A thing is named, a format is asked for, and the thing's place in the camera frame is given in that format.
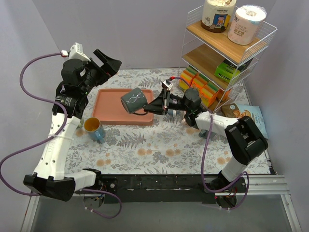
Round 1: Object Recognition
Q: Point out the blue white gradient mug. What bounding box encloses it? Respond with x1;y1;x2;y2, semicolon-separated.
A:
168;109;181;117

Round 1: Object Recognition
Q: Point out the pink mug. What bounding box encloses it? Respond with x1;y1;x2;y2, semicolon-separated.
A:
181;119;187;125

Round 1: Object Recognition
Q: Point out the dark green mug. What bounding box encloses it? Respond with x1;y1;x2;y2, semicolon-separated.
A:
120;87;148;116

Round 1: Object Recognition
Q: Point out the dark grey mug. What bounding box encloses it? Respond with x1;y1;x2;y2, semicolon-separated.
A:
198;130;209;138

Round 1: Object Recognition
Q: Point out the blue butterfly mug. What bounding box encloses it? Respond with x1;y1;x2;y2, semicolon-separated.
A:
84;117;105;144

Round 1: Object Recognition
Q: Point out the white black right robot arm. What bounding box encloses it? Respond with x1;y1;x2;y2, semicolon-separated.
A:
143;88;268;193

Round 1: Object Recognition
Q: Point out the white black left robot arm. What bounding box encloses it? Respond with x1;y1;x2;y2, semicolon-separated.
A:
23;49;122;202

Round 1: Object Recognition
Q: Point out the floral tablecloth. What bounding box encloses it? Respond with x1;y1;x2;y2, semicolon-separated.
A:
48;69;272;175

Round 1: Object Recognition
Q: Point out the orange sponge pack left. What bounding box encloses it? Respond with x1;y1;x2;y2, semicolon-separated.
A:
179;66;199;90

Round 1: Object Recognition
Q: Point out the orange sponge pack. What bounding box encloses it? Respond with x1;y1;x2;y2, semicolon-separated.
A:
179;66;199;90
191;72;209;91
199;82;231;107

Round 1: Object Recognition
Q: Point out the orange sponge pack middle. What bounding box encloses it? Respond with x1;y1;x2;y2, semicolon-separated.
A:
191;72;209;91

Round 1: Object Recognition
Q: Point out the terracotta pink tray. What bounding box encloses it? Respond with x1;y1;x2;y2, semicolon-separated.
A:
92;88;154;126

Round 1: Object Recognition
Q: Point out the orange sponge pack right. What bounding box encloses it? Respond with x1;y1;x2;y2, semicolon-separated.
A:
199;82;231;107

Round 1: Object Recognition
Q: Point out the blue brown chips bag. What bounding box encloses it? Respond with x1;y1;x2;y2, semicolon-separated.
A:
221;103;268;139

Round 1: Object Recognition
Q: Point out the green tissue box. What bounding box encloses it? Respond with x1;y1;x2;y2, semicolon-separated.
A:
214;59;252;83

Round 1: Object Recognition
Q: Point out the brown cartoon tissue roll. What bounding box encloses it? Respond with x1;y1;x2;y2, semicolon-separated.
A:
201;0;237;33

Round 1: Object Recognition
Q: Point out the pink toilet paper roll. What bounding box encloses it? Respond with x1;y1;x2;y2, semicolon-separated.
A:
227;4;267;45

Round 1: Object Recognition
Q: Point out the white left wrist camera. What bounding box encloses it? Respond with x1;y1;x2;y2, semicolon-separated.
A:
60;43;90;62

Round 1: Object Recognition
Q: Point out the white wire shelf rack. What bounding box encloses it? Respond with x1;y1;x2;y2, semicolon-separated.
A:
180;6;278;112

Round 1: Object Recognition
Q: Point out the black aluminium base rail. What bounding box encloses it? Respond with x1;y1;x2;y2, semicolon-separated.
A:
24;170;289;204

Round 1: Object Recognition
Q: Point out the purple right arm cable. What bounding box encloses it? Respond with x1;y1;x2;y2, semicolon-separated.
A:
173;76;250;210

